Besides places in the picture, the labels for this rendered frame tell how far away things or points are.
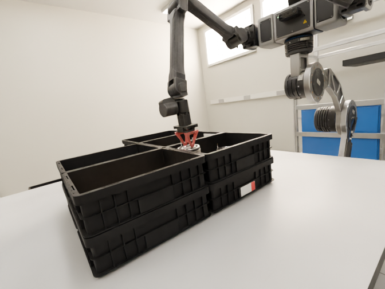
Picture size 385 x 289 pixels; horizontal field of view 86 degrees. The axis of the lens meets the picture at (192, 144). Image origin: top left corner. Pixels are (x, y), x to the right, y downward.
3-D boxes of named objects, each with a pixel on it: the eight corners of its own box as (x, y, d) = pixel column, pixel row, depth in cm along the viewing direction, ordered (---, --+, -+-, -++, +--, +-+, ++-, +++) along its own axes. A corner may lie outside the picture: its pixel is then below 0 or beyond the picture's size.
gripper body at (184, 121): (187, 131, 84) (183, 113, 83) (173, 130, 92) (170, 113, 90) (199, 127, 88) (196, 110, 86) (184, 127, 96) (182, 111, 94)
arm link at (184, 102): (189, 97, 87) (181, 98, 91) (176, 99, 82) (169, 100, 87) (192, 113, 88) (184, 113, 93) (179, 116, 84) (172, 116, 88)
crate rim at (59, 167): (138, 147, 117) (137, 143, 117) (164, 152, 93) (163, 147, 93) (56, 166, 94) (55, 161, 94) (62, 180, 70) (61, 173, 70)
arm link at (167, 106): (185, 81, 84) (174, 88, 91) (161, 84, 77) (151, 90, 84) (193, 109, 85) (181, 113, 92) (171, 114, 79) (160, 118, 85)
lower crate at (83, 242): (171, 194, 97) (167, 170, 95) (214, 217, 73) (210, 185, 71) (77, 233, 74) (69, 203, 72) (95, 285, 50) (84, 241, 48)
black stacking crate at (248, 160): (227, 152, 118) (225, 132, 116) (274, 159, 94) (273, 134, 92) (168, 172, 95) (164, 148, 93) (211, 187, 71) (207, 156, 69)
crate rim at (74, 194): (164, 152, 93) (163, 147, 93) (207, 161, 69) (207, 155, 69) (62, 180, 70) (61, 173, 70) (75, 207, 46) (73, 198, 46)
